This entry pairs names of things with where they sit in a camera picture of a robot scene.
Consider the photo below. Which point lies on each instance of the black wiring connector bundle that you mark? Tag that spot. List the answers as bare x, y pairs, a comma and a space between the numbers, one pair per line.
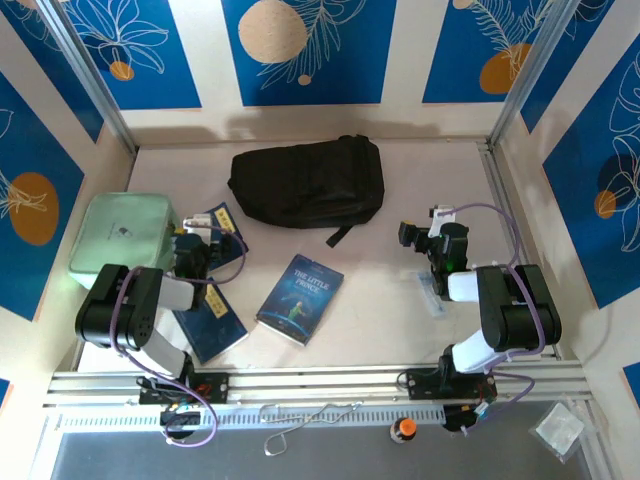
462, 417
180, 420

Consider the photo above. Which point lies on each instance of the blue book with yellow label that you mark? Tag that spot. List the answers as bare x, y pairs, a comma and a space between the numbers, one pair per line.
222, 220
215, 325

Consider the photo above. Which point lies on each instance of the aluminium frame side rail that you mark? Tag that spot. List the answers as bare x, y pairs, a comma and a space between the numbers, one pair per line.
492, 170

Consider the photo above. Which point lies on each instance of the aluminium frame cross rail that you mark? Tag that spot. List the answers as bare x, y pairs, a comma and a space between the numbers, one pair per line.
320, 382

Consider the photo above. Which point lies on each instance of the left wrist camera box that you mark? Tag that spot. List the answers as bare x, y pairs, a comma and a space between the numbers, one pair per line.
197, 221

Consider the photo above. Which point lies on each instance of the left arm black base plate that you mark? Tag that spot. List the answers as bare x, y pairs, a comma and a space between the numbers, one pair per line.
212, 387

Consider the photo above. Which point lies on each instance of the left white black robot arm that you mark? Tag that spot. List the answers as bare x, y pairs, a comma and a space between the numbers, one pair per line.
120, 310

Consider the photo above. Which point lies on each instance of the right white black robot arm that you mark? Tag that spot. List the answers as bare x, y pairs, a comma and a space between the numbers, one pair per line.
520, 310

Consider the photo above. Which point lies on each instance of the clear plastic pencil case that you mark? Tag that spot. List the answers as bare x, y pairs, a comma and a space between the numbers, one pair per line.
434, 305

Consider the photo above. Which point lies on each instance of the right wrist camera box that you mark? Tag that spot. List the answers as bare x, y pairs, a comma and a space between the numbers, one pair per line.
442, 215

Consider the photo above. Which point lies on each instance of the orange cap small bottle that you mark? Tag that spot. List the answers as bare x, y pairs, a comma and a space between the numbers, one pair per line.
404, 430

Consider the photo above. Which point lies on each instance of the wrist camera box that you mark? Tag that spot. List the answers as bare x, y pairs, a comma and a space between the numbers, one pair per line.
442, 215
197, 221

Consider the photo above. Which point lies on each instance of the Little Prince book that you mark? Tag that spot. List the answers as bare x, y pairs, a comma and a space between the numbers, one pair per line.
300, 300

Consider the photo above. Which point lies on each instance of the clear plastic bag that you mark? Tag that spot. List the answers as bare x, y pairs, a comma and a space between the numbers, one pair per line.
557, 430

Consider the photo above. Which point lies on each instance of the black backpack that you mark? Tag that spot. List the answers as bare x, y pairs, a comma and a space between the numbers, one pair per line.
310, 180

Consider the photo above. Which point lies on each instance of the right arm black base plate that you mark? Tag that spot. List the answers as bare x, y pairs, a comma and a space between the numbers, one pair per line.
420, 385

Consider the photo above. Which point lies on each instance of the mint green zip pouch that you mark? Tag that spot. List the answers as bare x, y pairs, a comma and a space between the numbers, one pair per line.
120, 235

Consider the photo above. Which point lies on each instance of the aluminium frame post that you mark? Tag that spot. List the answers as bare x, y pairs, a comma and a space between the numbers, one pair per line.
95, 85
530, 75

